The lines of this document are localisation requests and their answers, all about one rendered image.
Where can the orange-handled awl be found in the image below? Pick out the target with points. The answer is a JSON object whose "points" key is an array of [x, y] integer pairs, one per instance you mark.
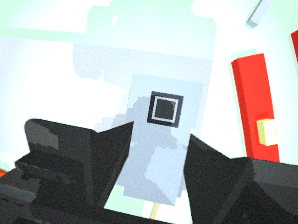
{"points": [[2, 172]]}

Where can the red rectangular block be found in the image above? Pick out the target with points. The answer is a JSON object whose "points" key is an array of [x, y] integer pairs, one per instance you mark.
{"points": [[294, 36], [256, 107]]}

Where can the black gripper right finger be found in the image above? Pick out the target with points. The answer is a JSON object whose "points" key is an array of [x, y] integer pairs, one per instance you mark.
{"points": [[214, 181]]}

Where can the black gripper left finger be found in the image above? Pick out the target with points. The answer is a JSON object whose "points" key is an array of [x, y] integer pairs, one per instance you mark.
{"points": [[103, 154]]}

